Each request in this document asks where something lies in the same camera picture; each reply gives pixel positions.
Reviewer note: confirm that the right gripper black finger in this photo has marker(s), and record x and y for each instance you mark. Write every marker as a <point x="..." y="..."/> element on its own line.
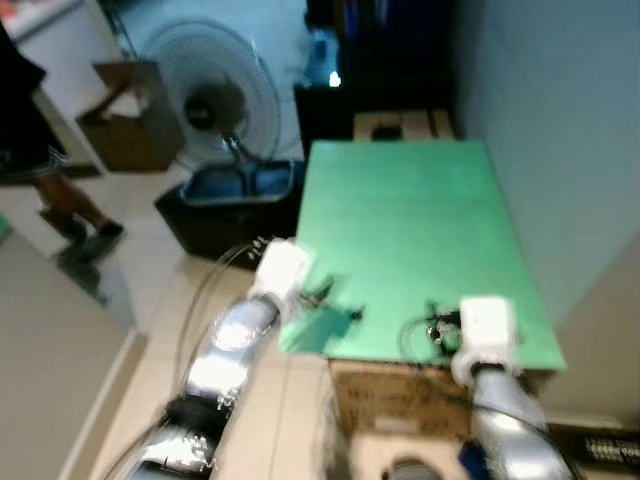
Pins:
<point x="432" y="308"/>

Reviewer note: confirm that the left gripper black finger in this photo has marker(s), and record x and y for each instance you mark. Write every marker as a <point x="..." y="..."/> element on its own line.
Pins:
<point x="322" y="286"/>

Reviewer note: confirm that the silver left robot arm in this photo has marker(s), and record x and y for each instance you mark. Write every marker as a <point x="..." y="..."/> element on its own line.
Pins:
<point x="225" y="350"/>

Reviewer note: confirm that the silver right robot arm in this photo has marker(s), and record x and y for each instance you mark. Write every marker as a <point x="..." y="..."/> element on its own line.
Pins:
<point x="505" y="420"/>

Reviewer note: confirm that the small dark key bunch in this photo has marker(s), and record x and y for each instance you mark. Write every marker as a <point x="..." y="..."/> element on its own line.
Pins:
<point x="356" y="315"/>

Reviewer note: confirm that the large printed cardboard box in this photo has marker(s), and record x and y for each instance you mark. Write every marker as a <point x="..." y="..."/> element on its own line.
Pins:
<point x="390" y="400"/>

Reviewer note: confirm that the green board table top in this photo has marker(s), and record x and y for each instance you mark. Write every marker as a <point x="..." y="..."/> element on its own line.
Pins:
<point x="400" y="220"/>

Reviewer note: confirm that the black storage box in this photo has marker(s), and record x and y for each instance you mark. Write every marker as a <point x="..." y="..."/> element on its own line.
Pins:
<point x="225" y="235"/>

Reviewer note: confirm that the grey rimmed blue basin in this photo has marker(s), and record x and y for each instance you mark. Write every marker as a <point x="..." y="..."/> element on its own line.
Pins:
<point x="240" y="185"/>

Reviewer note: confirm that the small black device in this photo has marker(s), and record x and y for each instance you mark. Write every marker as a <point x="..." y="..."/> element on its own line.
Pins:
<point x="387" y="131"/>

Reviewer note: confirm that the black cabinet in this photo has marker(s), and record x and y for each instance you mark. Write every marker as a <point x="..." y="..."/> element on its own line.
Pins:
<point x="330" y="115"/>

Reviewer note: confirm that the flat light cardboard box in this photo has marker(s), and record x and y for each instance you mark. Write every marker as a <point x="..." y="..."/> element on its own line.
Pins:
<point x="425" y="125"/>

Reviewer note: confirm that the black box with white lettering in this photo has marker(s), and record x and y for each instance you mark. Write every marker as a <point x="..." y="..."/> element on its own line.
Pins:
<point x="595" y="450"/>

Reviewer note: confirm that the open brown cardboard box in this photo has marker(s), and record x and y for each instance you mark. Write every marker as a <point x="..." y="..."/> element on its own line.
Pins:
<point x="130" y="145"/>

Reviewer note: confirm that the person with black shoes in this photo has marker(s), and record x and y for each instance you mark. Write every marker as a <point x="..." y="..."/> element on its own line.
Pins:
<point x="20" y="120"/>

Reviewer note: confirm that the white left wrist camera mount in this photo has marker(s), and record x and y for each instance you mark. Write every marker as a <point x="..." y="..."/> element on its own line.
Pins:
<point x="280" y="268"/>

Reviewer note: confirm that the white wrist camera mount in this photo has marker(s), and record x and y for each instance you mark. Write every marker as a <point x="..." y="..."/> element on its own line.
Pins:
<point x="487" y="325"/>
<point x="280" y="268"/>

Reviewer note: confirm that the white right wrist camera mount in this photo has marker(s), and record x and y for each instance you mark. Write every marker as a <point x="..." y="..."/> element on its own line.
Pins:
<point x="487" y="325"/>

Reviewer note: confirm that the black pedestal fan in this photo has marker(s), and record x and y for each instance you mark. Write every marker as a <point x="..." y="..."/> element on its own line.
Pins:
<point x="215" y="105"/>

